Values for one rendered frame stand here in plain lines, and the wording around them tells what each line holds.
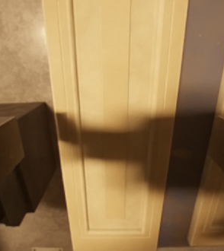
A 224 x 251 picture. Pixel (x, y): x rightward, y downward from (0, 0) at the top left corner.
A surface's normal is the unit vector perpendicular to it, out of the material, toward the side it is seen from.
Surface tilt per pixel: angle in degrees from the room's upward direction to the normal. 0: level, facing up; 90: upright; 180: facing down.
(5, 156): 90
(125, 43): 0
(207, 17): 0
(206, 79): 0
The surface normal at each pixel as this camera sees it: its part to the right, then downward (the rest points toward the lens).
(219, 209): -0.19, 0.35
